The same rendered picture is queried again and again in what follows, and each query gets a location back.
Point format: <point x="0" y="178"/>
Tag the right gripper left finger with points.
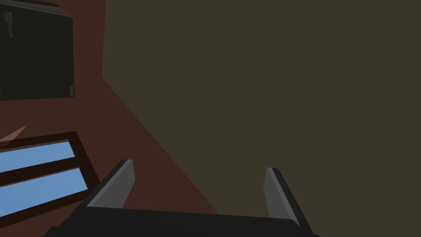
<point x="115" y="189"/>

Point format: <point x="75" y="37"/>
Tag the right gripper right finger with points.
<point x="279" y="197"/>

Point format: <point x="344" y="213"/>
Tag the dark framed window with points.
<point x="39" y="174"/>

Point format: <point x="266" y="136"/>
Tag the black refrigerator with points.
<point x="36" y="52"/>

